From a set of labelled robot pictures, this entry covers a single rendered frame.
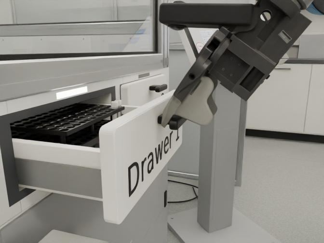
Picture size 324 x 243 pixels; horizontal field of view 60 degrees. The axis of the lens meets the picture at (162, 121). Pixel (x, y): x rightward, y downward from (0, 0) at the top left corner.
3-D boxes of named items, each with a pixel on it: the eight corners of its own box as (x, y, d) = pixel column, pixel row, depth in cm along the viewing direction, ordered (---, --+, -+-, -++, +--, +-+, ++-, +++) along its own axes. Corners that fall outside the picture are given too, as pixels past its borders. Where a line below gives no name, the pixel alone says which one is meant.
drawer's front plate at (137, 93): (166, 109, 90) (166, 74, 87) (128, 134, 63) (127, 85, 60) (161, 108, 90) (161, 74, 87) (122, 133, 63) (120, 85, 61)
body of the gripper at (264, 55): (242, 106, 34) (318, 17, 29) (185, 63, 34) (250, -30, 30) (244, 96, 41) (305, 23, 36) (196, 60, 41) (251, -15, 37)
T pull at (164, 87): (167, 88, 77) (167, 83, 76) (159, 92, 70) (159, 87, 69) (155, 88, 78) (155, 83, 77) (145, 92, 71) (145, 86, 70)
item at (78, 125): (124, 109, 53) (124, 106, 52) (66, 136, 36) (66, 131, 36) (115, 108, 53) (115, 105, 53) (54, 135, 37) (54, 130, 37)
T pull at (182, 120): (189, 118, 44) (189, 110, 43) (177, 131, 37) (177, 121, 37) (167, 116, 45) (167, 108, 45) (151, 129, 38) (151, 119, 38)
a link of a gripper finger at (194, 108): (186, 152, 36) (232, 95, 34) (150, 124, 37) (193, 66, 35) (189, 146, 39) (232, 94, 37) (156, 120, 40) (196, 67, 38)
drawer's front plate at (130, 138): (182, 143, 57) (182, 89, 54) (118, 227, 30) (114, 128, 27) (173, 142, 57) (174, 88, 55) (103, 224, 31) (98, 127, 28)
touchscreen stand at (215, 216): (284, 250, 144) (310, 45, 119) (212, 281, 125) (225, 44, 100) (223, 203, 188) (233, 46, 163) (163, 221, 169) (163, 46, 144)
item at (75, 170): (171, 138, 55) (171, 107, 54) (109, 204, 32) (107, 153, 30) (10, 122, 67) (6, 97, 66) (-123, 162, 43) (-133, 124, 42)
